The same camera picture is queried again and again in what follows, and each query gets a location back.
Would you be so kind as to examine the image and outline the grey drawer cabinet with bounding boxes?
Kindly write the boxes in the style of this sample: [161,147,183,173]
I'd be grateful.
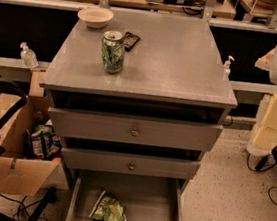
[29,0,249,195]

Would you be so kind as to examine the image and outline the small white pump bottle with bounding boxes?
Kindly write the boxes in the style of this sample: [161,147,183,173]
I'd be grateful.
[223,55,234,78]

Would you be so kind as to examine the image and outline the grey middle drawer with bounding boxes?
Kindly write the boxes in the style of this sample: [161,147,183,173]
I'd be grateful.
[62,148,200,180]

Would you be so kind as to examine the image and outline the white paper bowl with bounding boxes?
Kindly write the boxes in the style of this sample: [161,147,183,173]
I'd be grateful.
[78,7,114,29]

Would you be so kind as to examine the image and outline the grey bottom drawer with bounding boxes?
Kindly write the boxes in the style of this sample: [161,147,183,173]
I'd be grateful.
[66,170,181,221]

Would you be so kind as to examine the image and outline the cardboard box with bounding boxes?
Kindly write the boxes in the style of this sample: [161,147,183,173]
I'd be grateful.
[0,66,73,202]

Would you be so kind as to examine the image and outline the grey drawer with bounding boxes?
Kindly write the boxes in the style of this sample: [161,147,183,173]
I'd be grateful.
[62,148,200,180]
[66,170,181,221]
[48,108,223,151]

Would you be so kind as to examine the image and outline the dark snack packet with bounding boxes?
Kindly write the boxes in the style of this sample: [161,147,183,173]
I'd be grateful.
[124,32,140,52]

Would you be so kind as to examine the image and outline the clear sanitizer bottle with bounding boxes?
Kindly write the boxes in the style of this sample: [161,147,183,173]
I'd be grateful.
[20,42,38,68]

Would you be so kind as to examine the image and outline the grey top drawer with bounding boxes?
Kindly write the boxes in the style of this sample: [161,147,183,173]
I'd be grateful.
[48,108,223,151]

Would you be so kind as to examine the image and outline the green soda can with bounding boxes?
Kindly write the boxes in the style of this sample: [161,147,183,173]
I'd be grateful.
[101,30,125,74]

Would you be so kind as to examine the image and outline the snack bags in box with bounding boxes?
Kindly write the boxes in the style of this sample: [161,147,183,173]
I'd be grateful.
[24,124,62,161]

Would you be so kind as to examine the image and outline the green jalapeno chip bag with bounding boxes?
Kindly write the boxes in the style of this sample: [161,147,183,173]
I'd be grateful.
[89,191,127,221]

